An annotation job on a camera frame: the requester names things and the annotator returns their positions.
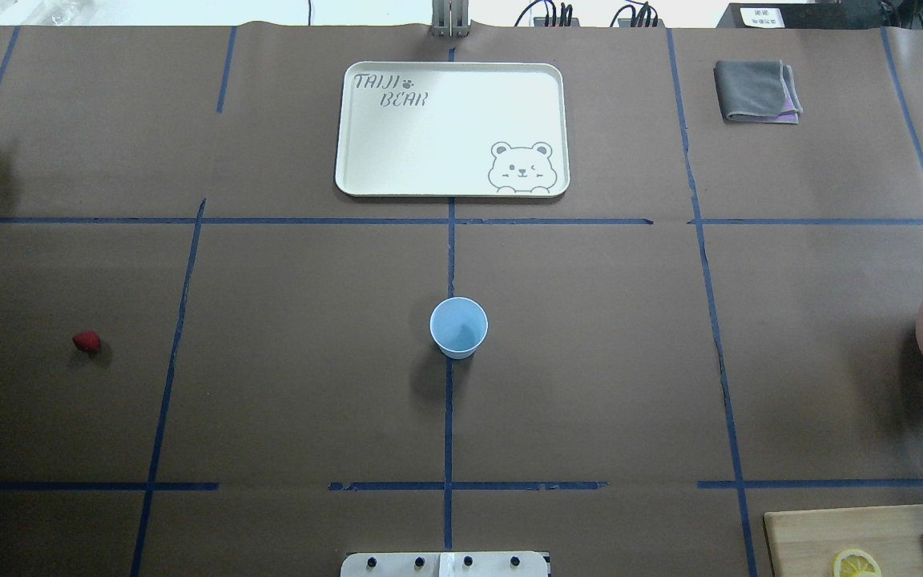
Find black box with label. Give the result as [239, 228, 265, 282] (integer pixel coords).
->
[715, 1, 893, 30]

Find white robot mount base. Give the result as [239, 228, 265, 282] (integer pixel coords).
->
[340, 551, 552, 576]

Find cream bear serving tray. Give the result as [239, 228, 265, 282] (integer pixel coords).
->
[336, 61, 571, 200]

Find aluminium frame post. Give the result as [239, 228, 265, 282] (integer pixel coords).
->
[431, 0, 471, 38]

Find light blue plastic cup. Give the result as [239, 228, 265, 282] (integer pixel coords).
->
[429, 297, 490, 359]

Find lemon slices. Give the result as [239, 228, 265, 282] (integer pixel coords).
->
[832, 548, 883, 577]

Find red strawberry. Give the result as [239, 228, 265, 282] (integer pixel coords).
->
[72, 331, 102, 354]

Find wooden cutting board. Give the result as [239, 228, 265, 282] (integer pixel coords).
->
[764, 505, 923, 576]

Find folded grey cloth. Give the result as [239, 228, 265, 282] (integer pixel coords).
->
[714, 61, 803, 125]

